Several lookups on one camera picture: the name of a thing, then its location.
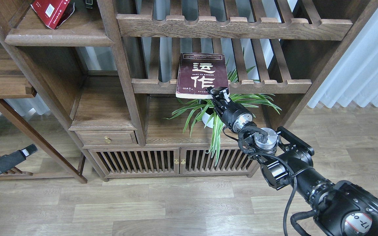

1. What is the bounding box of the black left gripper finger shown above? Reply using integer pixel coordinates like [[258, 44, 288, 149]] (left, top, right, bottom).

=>
[[20, 144, 38, 157]]

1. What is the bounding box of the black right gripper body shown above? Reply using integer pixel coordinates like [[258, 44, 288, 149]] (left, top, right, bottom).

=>
[[211, 94, 253, 132]]

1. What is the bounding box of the dark maroon book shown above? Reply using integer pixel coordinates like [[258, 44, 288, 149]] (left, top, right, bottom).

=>
[[176, 53, 229, 99]]

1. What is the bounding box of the red paperback book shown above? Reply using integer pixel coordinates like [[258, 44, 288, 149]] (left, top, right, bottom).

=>
[[31, 0, 75, 30]]

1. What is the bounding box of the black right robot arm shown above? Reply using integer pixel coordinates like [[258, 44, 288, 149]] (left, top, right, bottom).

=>
[[207, 87, 378, 236]]

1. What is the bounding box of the small dark object top shelf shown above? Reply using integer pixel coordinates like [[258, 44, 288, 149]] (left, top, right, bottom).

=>
[[84, 0, 94, 9]]

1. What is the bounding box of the green spider plant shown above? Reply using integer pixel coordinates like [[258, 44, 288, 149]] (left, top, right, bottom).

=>
[[164, 58, 282, 167]]

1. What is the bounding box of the white plant pot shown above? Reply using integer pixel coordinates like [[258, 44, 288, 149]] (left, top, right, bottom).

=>
[[201, 108, 224, 128]]

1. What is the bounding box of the dark wooden bookshelf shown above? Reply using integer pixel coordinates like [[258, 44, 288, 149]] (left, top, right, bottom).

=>
[[0, 0, 378, 179]]

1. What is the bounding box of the brass drawer knob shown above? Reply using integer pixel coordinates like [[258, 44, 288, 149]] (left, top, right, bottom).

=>
[[104, 136, 112, 144]]

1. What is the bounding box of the white sheer curtain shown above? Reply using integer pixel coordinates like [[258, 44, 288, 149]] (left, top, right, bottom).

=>
[[307, 9, 378, 108]]

